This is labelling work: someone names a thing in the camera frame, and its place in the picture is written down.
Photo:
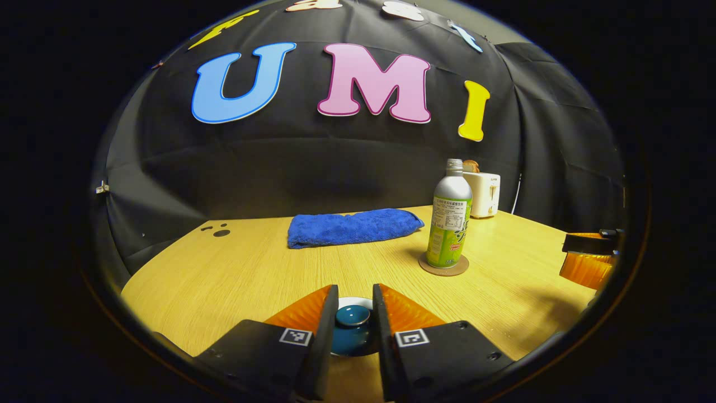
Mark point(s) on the toast slice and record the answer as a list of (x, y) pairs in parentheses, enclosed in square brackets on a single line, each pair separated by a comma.
[(472, 166)]

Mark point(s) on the silver green-label water bottle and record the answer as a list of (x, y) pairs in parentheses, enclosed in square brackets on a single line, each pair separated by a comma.
[(447, 224)]

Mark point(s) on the copper clip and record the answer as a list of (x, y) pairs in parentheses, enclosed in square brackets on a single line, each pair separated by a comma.
[(158, 65)]

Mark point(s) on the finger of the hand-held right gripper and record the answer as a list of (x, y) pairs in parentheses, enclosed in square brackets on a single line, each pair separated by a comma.
[(590, 244), (584, 270)]

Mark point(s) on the round brown coaster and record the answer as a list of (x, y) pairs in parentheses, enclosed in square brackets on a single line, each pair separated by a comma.
[(461, 268)]

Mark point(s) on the black backdrop cloth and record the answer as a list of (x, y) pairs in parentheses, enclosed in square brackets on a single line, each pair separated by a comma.
[(335, 162)]

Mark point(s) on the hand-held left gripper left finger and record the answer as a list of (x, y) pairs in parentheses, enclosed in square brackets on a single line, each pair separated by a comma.
[(324, 347)]

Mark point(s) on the white toaster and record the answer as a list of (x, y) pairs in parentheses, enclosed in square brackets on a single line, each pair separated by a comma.
[(484, 193)]

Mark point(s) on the silver clip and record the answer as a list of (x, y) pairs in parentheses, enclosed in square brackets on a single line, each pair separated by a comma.
[(102, 187)]

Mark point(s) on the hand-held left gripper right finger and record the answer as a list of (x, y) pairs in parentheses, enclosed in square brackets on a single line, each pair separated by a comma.
[(386, 347)]

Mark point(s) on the teal teacup lid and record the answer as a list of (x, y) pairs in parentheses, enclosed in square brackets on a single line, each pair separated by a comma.
[(352, 316)]

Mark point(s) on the blue towel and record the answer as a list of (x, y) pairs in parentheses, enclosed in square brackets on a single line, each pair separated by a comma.
[(352, 226)]

